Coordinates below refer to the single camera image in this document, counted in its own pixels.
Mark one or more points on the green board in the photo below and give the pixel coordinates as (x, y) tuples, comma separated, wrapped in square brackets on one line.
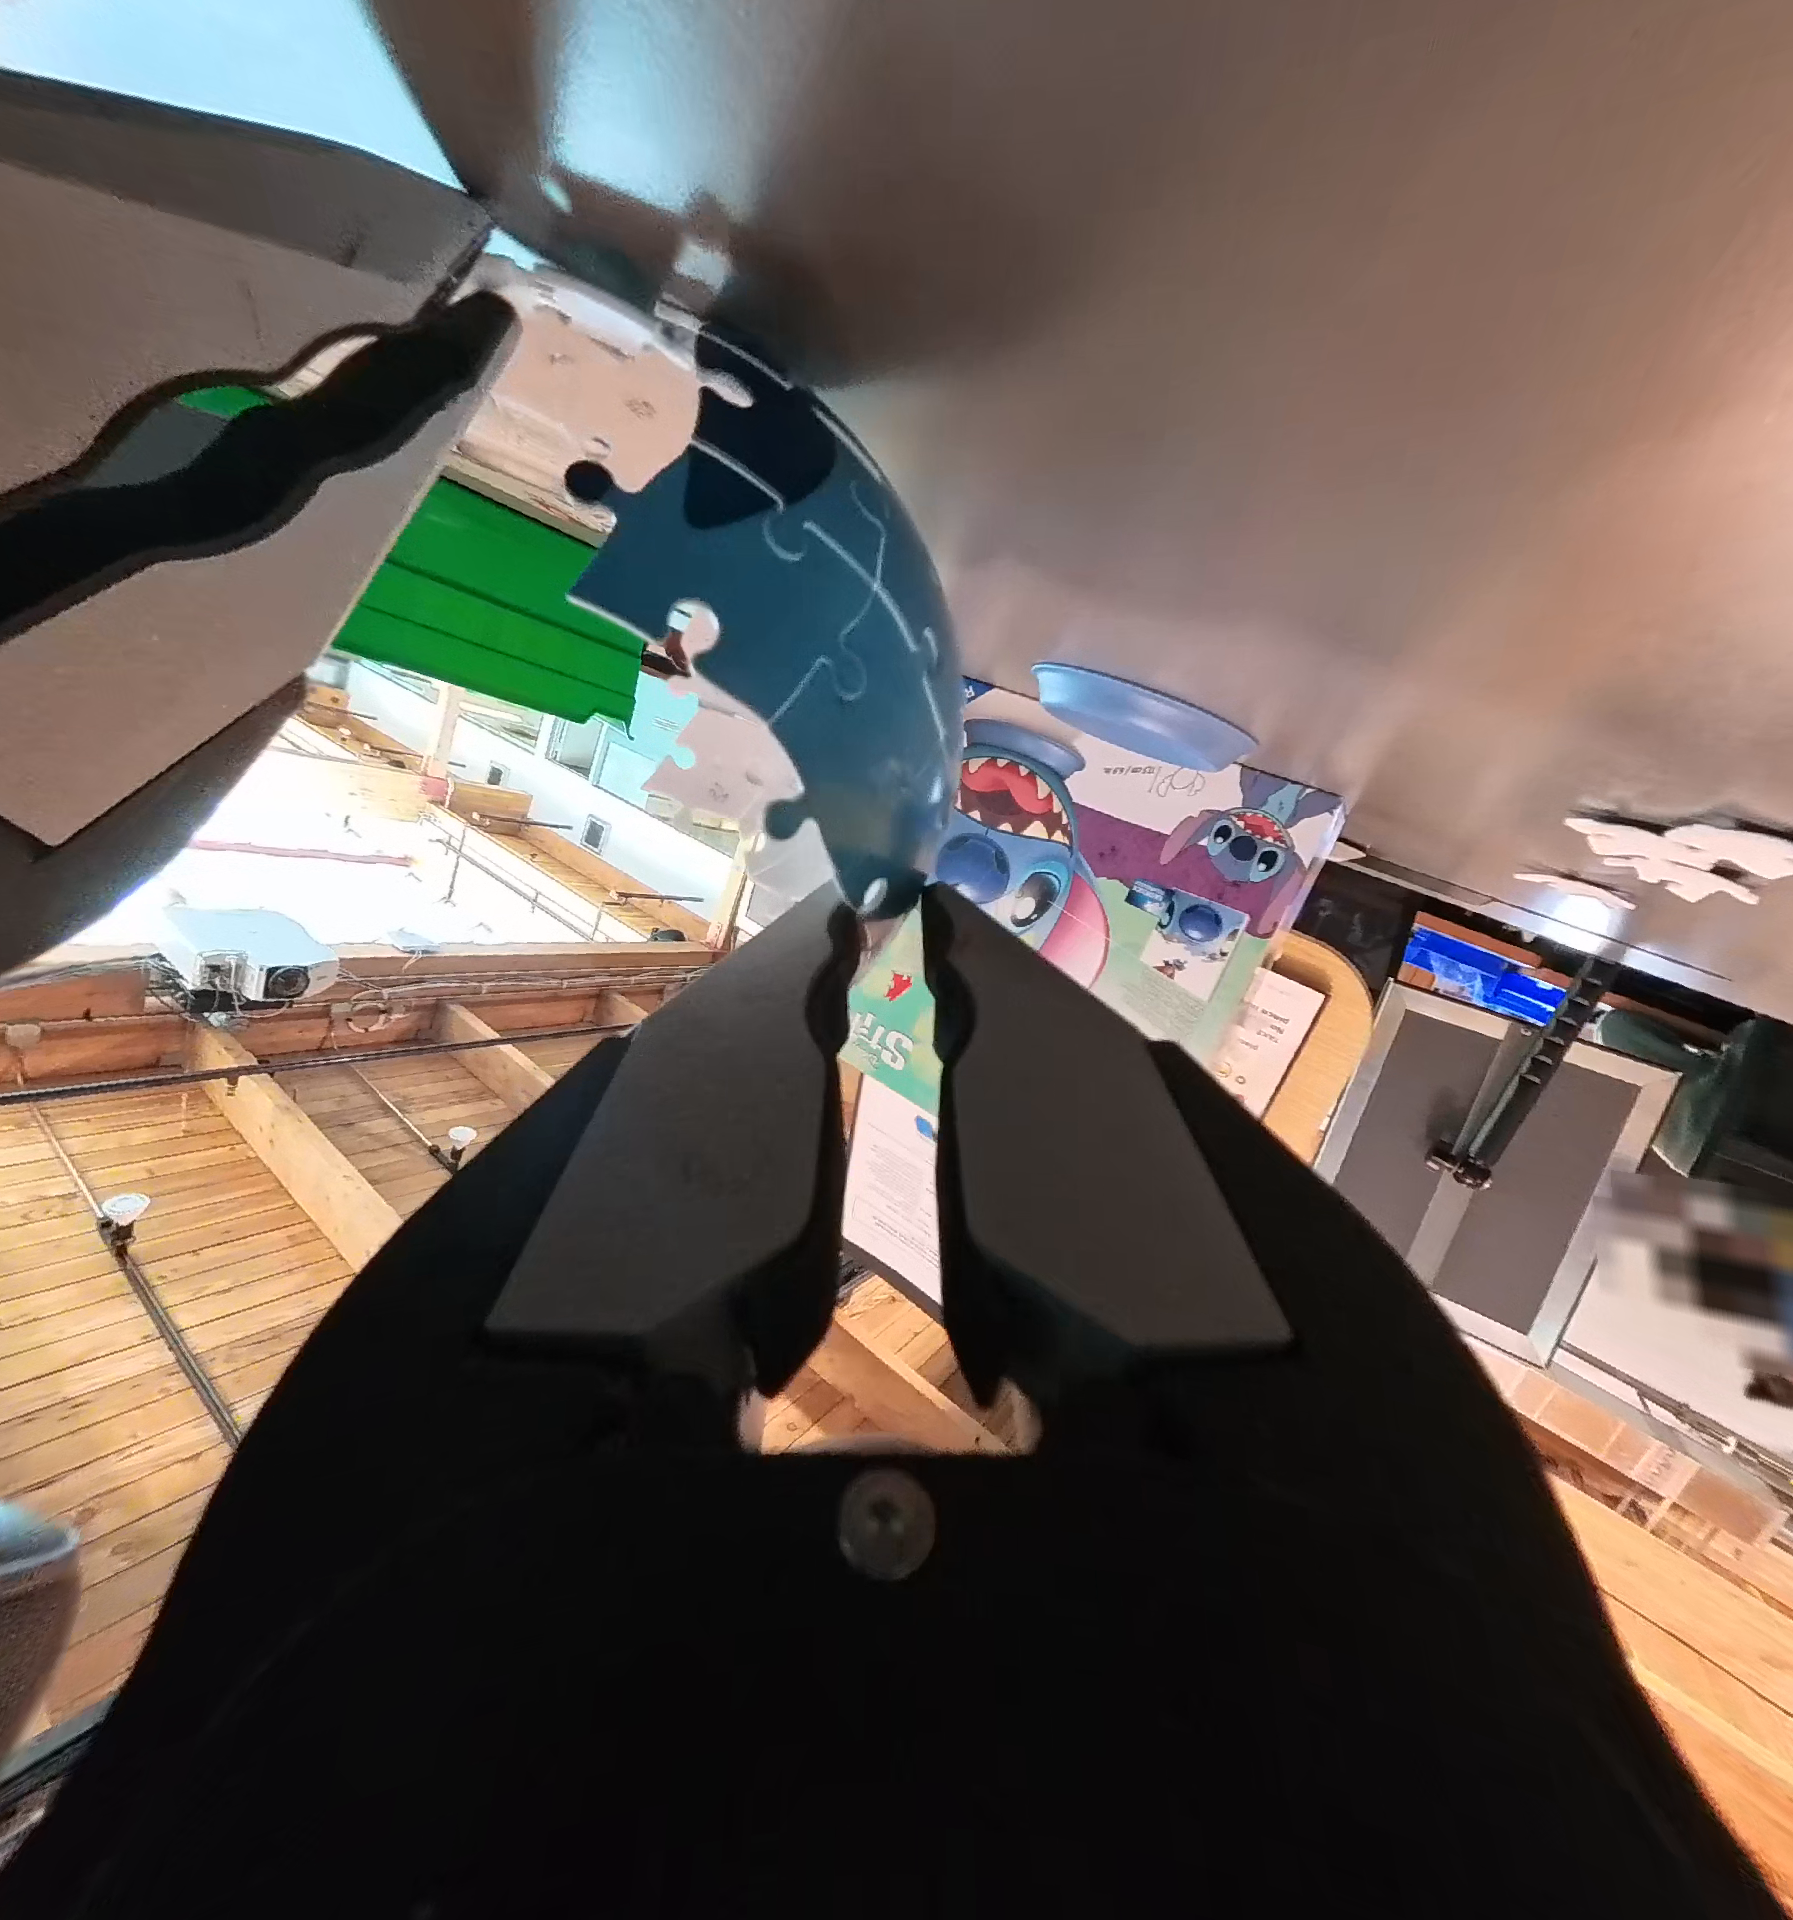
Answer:
[(490, 599)]

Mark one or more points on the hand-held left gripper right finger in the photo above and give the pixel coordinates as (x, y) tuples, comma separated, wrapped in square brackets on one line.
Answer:
[(1105, 1185)]

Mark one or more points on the cartoon puzzle box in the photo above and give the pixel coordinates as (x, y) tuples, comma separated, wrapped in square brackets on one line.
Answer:
[(1135, 900)]

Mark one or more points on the grey partition panel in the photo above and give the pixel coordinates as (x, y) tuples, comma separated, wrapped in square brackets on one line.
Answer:
[(1495, 1169)]

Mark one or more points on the ceiling spot lamp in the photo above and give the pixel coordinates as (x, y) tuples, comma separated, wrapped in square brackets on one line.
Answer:
[(458, 1148), (123, 1212)]

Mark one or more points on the white ceiling projector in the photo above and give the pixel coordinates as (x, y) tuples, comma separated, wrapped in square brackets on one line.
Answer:
[(251, 968)]

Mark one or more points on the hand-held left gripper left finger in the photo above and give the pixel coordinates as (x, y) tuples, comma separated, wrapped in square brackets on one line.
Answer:
[(670, 1185)]

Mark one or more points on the blue plastic ball stand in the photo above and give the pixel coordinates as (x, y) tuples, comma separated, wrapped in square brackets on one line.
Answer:
[(1135, 713)]

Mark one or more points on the blue storage bins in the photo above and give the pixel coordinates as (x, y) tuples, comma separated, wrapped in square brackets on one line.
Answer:
[(1481, 975)]

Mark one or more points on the white printed paper sign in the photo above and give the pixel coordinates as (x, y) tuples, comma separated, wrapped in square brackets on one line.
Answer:
[(897, 1199)]

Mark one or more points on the partly built white puzzle ball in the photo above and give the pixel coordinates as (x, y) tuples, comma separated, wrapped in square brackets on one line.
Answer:
[(822, 599)]

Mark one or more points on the round wooden table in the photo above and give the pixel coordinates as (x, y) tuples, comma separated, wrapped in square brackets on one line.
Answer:
[(1346, 1050)]

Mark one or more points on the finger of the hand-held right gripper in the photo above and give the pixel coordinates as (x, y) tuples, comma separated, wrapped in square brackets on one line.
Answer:
[(160, 704), (116, 254)]

